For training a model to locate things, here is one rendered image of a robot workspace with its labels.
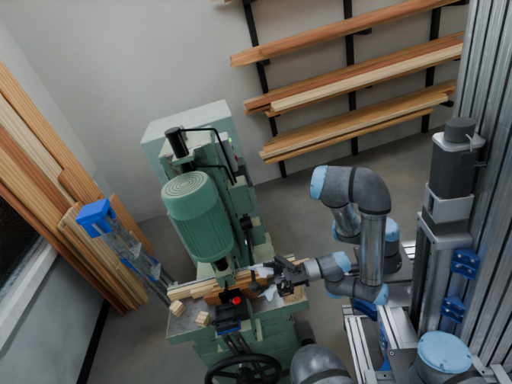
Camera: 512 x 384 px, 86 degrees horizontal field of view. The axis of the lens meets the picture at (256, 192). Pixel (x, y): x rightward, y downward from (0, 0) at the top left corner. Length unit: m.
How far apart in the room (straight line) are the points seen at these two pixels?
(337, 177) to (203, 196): 0.43
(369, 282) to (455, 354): 0.28
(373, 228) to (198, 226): 0.57
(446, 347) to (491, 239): 0.31
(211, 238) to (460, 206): 0.76
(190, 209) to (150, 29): 2.43
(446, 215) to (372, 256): 0.25
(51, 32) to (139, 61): 0.73
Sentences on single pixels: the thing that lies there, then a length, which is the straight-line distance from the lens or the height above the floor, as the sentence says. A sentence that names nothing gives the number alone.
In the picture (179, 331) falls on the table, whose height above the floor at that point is 0.90.
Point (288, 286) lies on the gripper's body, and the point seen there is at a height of 1.10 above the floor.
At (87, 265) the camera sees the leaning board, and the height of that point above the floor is 0.61.
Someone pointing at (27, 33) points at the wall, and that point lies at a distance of 3.44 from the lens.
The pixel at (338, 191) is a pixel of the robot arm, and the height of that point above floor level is 1.38.
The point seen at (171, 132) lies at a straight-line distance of 1.01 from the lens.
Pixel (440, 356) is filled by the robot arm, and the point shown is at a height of 1.05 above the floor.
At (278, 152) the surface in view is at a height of 0.60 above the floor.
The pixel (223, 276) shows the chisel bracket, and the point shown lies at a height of 1.03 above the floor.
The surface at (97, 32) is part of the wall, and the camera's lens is 3.24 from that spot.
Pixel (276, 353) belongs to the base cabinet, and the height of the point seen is 0.57.
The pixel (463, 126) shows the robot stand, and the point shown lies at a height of 1.57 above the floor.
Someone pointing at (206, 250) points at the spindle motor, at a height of 1.23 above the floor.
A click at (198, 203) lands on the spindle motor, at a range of 0.92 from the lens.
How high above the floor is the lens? 1.90
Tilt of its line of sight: 33 degrees down
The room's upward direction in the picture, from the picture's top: 17 degrees counter-clockwise
